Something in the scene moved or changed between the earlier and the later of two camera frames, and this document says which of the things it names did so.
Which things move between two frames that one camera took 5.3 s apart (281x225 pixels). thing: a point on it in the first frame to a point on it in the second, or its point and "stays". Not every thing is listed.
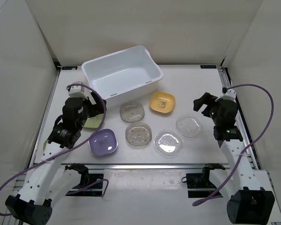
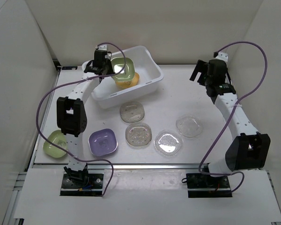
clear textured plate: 188,126 stays
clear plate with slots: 131,112 stays
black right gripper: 205,100 to 201,67
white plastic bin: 124,75 stays
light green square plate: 94,122 to 128,74
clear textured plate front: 168,143 stays
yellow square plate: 162,101 to 132,82
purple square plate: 103,142 stays
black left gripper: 97,108 to 110,70
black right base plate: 199,185 stays
